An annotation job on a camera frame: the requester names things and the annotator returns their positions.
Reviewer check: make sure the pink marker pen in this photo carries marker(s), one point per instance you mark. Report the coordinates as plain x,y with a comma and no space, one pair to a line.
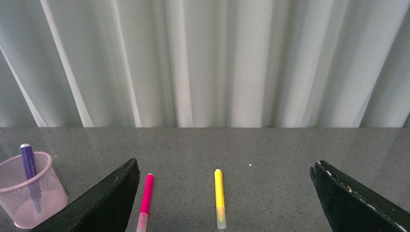
145,204

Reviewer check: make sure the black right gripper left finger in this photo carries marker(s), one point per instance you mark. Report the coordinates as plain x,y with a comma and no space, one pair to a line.
106,207

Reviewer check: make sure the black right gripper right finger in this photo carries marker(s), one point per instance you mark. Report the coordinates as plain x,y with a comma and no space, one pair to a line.
350,206

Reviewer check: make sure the white curtain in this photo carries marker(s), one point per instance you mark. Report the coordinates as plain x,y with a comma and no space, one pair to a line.
205,63

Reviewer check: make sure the pink mesh pen cup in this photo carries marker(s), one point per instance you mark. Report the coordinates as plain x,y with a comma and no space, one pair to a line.
30,202

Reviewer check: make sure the purple marker pen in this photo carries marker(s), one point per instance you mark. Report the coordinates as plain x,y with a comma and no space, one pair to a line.
30,172

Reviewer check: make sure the yellow marker pen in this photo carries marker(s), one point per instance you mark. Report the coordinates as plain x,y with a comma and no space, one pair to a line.
220,202

